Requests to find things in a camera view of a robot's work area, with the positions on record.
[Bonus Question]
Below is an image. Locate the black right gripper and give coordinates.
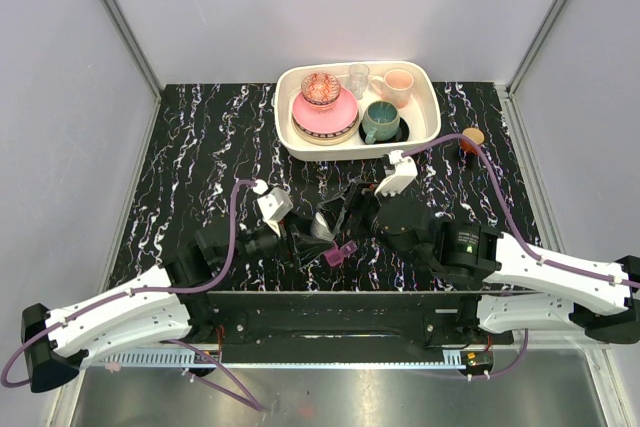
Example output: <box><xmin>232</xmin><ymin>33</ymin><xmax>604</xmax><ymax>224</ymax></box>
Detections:
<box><xmin>316</xmin><ymin>178</ymin><xmax>423</xmax><ymax>269</ymax></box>

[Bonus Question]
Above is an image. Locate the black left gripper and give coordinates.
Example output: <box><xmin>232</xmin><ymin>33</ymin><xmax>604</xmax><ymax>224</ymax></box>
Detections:
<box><xmin>219</xmin><ymin>210</ymin><xmax>335</xmax><ymax>272</ymax></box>

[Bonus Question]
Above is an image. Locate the white pill bottle blue label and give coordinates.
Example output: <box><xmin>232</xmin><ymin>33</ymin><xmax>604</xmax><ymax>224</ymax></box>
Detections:
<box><xmin>310</xmin><ymin>212</ymin><xmax>334</xmax><ymax>242</ymax></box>

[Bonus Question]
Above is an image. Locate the pink weekly pill organizer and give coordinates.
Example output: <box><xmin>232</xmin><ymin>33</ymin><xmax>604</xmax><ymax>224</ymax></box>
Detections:
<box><xmin>323</xmin><ymin>240</ymin><xmax>358</xmax><ymax>268</ymax></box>

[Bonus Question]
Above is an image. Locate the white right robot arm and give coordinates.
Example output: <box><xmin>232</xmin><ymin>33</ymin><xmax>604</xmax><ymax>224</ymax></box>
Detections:
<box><xmin>311</xmin><ymin>183</ymin><xmax>639</xmax><ymax>345</ymax></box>

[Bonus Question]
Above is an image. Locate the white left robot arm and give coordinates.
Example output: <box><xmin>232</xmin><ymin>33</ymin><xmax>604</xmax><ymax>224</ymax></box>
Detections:
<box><xmin>21</xmin><ymin>214</ymin><xmax>334</xmax><ymax>393</ymax></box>

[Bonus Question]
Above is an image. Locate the beige striped plate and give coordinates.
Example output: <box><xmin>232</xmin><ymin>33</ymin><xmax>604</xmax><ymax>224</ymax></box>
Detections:
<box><xmin>292</xmin><ymin>118</ymin><xmax>359</xmax><ymax>146</ymax></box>

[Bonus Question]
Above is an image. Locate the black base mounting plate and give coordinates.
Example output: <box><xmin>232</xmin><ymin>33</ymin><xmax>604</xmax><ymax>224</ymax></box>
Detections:
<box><xmin>178</xmin><ymin>290</ymin><xmax>513</xmax><ymax>349</ymax></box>

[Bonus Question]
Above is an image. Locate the black saucer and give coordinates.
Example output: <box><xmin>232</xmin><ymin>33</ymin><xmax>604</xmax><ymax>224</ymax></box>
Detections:
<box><xmin>358</xmin><ymin>118</ymin><xmax>410</xmax><ymax>145</ymax></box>

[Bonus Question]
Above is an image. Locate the teal ceramic mug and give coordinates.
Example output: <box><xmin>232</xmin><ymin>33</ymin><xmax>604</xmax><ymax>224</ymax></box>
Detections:
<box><xmin>361</xmin><ymin>101</ymin><xmax>400</xmax><ymax>144</ymax></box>

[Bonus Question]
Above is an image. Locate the pink plate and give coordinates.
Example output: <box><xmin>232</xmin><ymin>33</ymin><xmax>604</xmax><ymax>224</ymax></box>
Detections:
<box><xmin>292</xmin><ymin>89</ymin><xmax>359</xmax><ymax>134</ymax></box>

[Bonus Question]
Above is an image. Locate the white rectangular dish tub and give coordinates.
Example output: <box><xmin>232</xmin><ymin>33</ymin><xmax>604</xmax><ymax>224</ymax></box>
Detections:
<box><xmin>273</xmin><ymin>60</ymin><xmax>442</xmax><ymax>162</ymax></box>

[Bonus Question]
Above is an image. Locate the red patterned glass bowl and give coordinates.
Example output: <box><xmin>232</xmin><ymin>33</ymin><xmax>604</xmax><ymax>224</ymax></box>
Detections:
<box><xmin>301</xmin><ymin>72</ymin><xmax>342</xmax><ymax>107</ymax></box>

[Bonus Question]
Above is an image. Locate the pink ceramic mug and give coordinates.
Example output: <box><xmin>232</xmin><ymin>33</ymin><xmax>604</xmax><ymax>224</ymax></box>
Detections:
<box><xmin>371</xmin><ymin>69</ymin><xmax>414</xmax><ymax>109</ymax></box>

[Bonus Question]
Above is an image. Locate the clear drinking glass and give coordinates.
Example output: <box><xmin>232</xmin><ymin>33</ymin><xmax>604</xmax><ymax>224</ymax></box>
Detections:
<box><xmin>346</xmin><ymin>63</ymin><xmax>370</xmax><ymax>100</ymax></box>

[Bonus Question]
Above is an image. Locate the orange jar wooden lid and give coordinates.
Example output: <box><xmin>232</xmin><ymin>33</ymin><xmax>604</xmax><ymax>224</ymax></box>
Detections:
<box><xmin>459</xmin><ymin>127</ymin><xmax>485</xmax><ymax>154</ymax></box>

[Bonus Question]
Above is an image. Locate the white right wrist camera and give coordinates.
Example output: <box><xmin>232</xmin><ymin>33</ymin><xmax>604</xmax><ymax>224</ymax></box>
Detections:
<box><xmin>374</xmin><ymin>150</ymin><xmax>418</xmax><ymax>198</ymax></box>

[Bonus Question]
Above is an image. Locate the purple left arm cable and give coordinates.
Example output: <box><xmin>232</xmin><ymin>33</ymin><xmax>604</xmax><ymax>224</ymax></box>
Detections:
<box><xmin>0</xmin><ymin>179</ymin><xmax>266</xmax><ymax>411</ymax></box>

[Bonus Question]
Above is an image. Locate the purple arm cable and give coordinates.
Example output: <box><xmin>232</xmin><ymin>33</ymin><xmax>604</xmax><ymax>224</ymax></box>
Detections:
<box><xmin>0</xmin><ymin>179</ymin><xmax>266</xmax><ymax>411</ymax></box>
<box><xmin>399</xmin><ymin>134</ymin><xmax>640</xmax><ymax>381</ymax></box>

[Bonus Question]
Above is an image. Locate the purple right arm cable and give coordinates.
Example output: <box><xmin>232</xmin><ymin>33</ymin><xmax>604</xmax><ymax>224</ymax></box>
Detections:
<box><xmin>399</xmin><ymin>134</ymin><xmax>640</xmax><ymax>381</ymax></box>

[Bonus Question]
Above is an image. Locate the white slotted cable duct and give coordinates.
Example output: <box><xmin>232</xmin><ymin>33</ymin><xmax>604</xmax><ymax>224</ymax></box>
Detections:
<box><xmin>94</xmin><ymin>347</ymin><xmax>494</xmax><ymax>371</ymax></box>

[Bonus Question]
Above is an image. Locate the aluminium frame rail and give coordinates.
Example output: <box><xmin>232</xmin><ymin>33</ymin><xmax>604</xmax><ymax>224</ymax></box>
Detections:
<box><xmin>100</xmin><ymin>0</ymin><xmax>164</xmax><ymax>99</ymax></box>

